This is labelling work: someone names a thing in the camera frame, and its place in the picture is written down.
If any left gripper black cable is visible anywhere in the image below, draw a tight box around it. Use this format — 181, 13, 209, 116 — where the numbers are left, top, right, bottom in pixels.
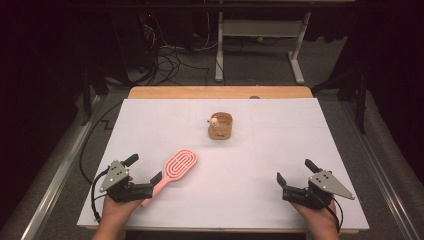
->
90, 167, 112, 224

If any metal floor rail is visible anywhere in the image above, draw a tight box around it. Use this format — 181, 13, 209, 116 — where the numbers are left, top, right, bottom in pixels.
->
342, 99, 422, 240
19, 95, 102, 240

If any person's right hand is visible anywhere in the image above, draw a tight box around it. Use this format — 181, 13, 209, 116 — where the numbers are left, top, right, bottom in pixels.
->
290, 199, 338, 231

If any dark metal stand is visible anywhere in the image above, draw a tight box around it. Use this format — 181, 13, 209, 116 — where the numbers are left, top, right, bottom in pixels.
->
80, 65, 110, 127
311, 65, 370, 135

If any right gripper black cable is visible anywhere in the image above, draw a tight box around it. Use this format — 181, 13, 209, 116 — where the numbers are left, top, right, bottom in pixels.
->
319, 192, 345, 235

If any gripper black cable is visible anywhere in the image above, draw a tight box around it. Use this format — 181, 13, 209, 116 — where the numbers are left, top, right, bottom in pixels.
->
319, 192, 345, 235
90, 167, 112, 224

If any pink hairbrush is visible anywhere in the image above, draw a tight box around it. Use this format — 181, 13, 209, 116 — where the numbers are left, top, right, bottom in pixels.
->
140, 148, 199, 208

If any black floor cable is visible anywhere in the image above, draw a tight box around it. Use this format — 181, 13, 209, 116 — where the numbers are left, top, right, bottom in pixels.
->
78, 100, 124, 185

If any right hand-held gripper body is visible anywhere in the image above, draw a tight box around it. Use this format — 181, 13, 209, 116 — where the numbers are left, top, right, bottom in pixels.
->
281, 169, 356, 211

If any tan bear pen holder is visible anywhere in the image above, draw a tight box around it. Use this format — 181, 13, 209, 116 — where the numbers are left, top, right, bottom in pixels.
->
207, 111, 234, 141

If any white table mat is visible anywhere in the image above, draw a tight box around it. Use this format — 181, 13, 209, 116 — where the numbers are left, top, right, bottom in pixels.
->
77, 97, 370, 232

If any tangle of floor cables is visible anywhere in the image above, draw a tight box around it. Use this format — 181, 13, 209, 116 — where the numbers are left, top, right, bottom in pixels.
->
139, 12, 218, 86

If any wooden table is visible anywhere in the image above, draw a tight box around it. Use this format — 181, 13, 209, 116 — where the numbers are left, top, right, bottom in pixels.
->
82, 85, 362, 235

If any person's left hand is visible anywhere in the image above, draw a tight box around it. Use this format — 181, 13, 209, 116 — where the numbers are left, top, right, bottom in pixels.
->
100, 176, 145, 224

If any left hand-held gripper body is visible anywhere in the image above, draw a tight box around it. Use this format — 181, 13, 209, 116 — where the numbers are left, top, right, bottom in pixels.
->
98, 160, 155, 204

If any white desk frame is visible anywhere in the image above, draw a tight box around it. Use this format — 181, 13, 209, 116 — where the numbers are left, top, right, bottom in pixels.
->
214, 11, 312, 86

